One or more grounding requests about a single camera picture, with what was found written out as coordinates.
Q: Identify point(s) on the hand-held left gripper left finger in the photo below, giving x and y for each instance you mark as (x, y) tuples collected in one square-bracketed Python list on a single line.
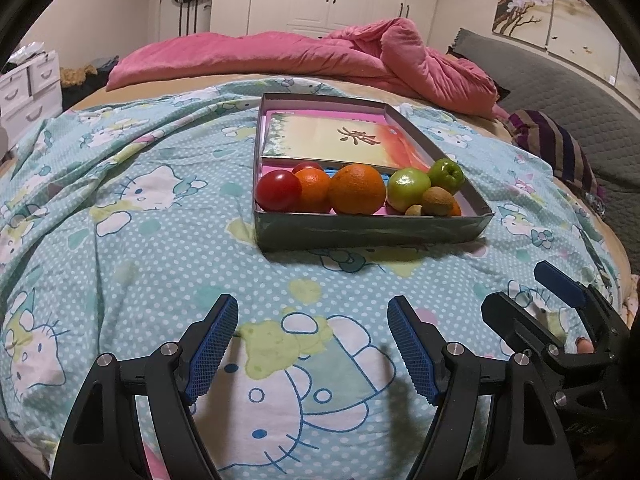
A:
[(215, 345)]

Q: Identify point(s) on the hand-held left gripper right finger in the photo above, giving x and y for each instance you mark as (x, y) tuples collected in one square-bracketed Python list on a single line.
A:
[(412, 350)]

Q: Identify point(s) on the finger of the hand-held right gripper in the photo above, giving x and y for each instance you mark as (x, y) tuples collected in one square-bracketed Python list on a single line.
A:
[(517, 320), (560, 285)]

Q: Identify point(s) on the small orange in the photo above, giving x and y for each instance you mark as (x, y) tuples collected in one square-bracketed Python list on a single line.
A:
[(456, 208), (315, 191)]

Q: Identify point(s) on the grey cardboard box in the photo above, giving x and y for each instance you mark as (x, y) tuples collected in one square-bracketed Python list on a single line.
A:
[(360, 232)]

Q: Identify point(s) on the tiny brown fruit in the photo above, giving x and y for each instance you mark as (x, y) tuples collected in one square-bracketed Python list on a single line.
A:
[(414, 210)]

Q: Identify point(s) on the brown kiwi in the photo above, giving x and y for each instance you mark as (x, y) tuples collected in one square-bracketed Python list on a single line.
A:
[(439, 201)]

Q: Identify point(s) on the small green apple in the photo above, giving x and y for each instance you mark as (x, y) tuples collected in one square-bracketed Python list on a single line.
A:
[(446, 174)]

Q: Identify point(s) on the light green apple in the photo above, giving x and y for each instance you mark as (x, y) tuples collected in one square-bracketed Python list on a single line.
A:
[(407, 189)]

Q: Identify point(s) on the large red tomato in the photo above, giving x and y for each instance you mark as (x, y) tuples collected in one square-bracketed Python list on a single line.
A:
[(277, 191)]

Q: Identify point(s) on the large orange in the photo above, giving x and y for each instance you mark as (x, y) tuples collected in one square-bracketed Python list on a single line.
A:
[(357, 190)]

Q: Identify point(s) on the small red tomato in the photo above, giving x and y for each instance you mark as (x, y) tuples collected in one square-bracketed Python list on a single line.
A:
[(307, 165)]

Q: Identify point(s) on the person's right hand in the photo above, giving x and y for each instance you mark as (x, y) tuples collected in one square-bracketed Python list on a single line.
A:
[(584, 346)]

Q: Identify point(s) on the cat print blanket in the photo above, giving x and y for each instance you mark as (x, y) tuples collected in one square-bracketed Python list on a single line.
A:
[(150, 240)]

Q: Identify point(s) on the striped pillow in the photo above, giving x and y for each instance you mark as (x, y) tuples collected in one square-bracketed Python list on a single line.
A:
[(550, 140)]

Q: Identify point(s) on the grey quilted headboard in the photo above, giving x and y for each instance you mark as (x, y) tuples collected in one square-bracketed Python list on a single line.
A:
[(550, 90)]

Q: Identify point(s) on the yellow orange book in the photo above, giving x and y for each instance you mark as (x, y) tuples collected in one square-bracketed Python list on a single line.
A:
[(345, 137)]

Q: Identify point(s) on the pink quilt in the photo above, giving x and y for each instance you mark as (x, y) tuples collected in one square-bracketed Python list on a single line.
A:
[(280, 55)]

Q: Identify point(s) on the brown plush toy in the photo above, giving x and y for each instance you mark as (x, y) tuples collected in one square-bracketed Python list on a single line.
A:
[(79, 75)]

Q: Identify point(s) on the white drawer cabinet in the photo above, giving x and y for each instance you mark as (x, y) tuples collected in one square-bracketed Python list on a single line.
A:
[(30, 90)]

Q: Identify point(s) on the crumpled plastic bag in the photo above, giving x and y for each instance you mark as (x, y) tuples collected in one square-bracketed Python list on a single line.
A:
[(27, 55)]

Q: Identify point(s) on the floral wall painting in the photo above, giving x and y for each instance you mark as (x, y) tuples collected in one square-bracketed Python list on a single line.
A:
[(560, 5)]

